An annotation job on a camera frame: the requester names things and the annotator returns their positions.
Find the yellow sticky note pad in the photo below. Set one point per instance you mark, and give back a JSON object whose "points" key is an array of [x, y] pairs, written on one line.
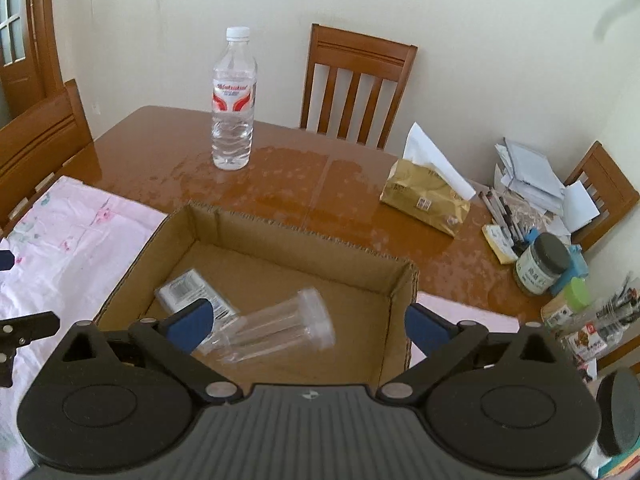
{"points": [[495, 237]]}

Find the black round object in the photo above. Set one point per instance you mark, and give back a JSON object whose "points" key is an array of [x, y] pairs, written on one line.
{"points": [[620, 410]]}

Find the wooden door with glass panes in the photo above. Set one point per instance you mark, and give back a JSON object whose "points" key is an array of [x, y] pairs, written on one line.
{"points": [[20, 75]]}

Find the pink floral tablecloth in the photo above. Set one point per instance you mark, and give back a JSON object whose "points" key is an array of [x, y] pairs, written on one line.
{"points": [[75, 240]]}

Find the wooden chair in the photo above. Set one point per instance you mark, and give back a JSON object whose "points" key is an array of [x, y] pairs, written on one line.
{"points": [[607, 180], [360, 50], [40, 130]]}

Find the glass jar with dark lid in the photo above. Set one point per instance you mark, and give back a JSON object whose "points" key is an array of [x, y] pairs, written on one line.
{"points": [[537, 270]]}

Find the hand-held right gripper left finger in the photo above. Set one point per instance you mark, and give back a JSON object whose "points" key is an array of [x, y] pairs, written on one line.
{"points": [[192, 324]]}

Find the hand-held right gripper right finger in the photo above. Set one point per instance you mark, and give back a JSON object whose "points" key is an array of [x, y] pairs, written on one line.
{"points": [[425, 330]]}

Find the clear water bottle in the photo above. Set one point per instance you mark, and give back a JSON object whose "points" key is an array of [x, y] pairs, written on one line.
{"points": [[232, 125]]}

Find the cardboard box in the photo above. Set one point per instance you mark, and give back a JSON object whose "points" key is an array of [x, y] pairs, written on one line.
{"points": [[310, 280]]}

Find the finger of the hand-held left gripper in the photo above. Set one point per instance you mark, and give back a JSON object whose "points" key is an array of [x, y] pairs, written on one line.
{"points": [[27, 327], [5, 261]]}

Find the stack of white papers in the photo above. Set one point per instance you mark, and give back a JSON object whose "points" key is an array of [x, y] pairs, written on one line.
{"points": [[530, 170]]}

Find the bunch of pens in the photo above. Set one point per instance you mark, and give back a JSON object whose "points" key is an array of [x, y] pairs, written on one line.
{"points": [[500, 210]]}

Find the gold tissue pack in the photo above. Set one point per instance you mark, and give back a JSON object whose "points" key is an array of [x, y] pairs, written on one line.
{"points": [[425, 195]]}

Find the small white packet box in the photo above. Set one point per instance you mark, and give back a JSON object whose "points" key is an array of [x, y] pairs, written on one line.
{"points": [[187, 290]]}

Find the blue plastic object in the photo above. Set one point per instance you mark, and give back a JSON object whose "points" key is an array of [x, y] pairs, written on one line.
{"points": [[576, 262]]}

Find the clear plastic container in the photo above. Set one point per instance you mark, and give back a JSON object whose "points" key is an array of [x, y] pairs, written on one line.
{"points": [[280, 325]]}

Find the clear packet of dark sticks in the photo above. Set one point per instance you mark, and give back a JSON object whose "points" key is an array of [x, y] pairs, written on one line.
{"points": [[620, 305]]}

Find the jar with green lid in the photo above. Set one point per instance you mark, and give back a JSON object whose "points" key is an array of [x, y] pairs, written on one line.
{"points": [[575, 294]]}

